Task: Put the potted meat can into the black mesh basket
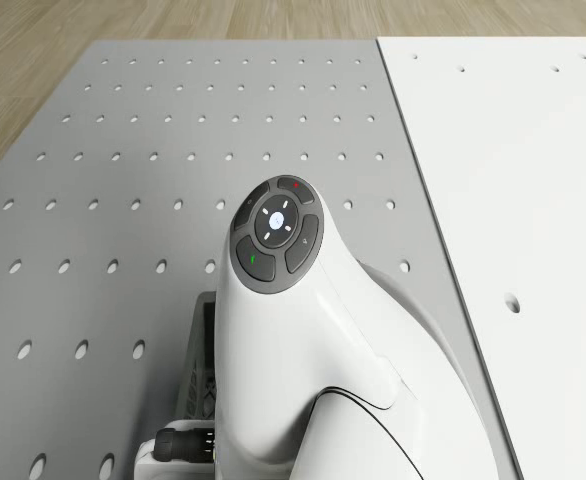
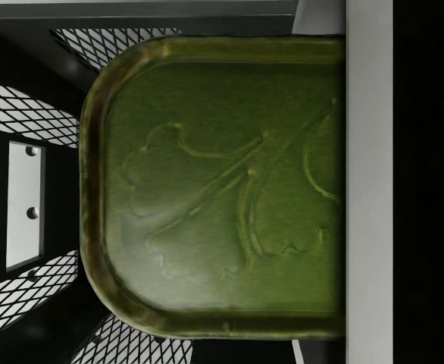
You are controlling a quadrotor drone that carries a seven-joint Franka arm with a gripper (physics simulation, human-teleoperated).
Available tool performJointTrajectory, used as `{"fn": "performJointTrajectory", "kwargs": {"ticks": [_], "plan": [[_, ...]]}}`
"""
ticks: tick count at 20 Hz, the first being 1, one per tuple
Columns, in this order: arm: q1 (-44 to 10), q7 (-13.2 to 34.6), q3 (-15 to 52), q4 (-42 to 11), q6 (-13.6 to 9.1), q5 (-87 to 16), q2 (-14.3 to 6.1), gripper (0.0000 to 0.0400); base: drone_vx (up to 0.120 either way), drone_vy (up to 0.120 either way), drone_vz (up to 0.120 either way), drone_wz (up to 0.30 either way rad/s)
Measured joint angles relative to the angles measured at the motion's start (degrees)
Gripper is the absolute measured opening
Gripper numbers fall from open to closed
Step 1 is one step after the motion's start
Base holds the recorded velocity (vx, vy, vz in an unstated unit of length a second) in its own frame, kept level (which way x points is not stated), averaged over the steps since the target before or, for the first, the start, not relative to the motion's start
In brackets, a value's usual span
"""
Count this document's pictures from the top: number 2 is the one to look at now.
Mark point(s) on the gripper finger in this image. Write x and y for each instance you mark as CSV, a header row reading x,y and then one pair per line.
x,y
324,352
320,17

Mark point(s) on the flat-sided can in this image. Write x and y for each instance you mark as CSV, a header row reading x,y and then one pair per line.
x,y
222,189

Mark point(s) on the dark grey basket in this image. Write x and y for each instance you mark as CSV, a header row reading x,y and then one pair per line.
x,y
59,159

